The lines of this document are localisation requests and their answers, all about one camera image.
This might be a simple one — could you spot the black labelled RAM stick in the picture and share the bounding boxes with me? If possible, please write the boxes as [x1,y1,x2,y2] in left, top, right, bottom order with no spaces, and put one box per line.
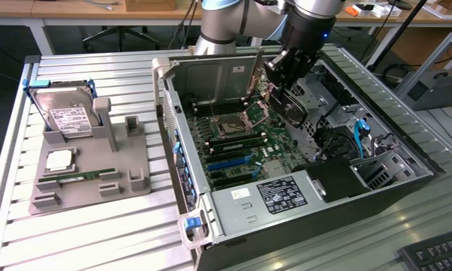
[211,141,253,153]

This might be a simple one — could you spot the graphics card with metal bracket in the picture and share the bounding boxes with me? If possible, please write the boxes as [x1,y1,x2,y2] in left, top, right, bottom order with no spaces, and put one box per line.
[247,46,310,130]

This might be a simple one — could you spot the CPU socket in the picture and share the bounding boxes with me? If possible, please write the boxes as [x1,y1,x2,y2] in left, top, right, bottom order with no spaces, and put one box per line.
[214,114,250,139]

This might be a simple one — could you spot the brown cardboard box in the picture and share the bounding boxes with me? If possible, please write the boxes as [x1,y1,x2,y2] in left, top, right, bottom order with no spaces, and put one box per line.
[124,0,178,12]

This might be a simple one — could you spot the silver hard disk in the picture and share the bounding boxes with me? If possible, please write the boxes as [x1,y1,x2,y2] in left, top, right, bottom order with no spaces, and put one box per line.
[34,86,103,139]

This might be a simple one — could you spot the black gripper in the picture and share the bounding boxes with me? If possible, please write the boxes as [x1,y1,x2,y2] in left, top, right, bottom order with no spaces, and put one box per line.
[265,10,335,91]

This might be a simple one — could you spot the black keyboard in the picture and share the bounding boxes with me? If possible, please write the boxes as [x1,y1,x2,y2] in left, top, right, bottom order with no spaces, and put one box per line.
[398,234,452,271]

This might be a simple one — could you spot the black tripod pole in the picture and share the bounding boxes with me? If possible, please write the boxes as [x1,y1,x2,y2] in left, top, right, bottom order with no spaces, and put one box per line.
[365,0,430,68]

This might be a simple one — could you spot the grey parts rack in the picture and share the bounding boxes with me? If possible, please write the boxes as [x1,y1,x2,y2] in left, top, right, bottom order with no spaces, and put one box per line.
[28,97,155,217]

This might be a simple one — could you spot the black hanging cable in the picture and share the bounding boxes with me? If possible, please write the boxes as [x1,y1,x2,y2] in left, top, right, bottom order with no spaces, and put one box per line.
[168,0,198,49]

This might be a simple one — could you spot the green RAM stick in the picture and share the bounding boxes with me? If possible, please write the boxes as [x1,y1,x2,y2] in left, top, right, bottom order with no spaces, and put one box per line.
[42,168,118,184]

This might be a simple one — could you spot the silver drive cage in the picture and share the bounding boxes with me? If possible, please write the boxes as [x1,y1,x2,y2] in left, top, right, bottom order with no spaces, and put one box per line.
[286,56,386,159]

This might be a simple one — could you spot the black office chair base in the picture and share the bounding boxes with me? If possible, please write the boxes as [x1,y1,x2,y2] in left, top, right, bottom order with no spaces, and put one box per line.
[80,25,163,53]

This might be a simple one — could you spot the silver CPU chip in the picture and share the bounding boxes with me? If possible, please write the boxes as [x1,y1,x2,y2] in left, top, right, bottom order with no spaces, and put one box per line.
[46,151,76,172]

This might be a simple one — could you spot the white small box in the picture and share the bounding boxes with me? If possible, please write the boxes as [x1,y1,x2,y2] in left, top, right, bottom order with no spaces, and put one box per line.
[373,5,403,18]

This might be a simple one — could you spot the blue disk caddy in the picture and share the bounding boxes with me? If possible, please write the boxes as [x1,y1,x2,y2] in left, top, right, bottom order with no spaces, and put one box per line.
[24,79,107,133]

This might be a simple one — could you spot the wooden desk white frame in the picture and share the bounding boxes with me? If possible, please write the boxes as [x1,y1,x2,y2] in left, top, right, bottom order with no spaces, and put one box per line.
[334,0,452,67]
[0,0,205,56]

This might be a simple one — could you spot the black open PC case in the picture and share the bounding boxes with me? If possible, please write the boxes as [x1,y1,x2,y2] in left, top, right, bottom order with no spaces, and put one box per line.
[152,43,446,271]

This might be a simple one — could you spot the silver chipset heatsink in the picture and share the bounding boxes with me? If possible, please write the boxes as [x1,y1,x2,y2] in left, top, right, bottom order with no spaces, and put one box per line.
[263,161,287,176]

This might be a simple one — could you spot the grey equipment box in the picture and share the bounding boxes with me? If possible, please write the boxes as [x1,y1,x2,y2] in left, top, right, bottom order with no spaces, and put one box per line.
[394,70,452,112]

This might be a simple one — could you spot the green motherboard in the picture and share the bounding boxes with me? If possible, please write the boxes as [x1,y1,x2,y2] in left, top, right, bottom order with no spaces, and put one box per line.
[184,98,314,193]

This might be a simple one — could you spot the metal socket cover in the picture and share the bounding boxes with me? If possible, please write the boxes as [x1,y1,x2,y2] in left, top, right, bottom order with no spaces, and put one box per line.
[239,100,271,125]

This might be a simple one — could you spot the blue wire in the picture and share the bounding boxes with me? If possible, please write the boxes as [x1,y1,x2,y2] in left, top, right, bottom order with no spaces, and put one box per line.
[357,120,373,159]

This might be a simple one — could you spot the blue expansion slot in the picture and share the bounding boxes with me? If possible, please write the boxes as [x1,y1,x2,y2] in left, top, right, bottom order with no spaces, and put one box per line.
[207,158,250,171]

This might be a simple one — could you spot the grey power supply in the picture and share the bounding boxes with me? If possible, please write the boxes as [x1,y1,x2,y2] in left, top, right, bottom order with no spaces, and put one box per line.
[210,169,327,238]

